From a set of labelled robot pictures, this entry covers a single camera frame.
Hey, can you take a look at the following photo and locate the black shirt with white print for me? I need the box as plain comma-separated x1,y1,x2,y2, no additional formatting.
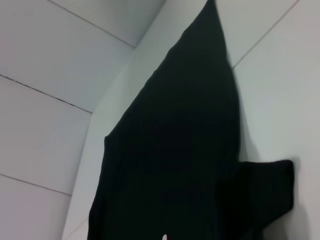
86,0,295,240

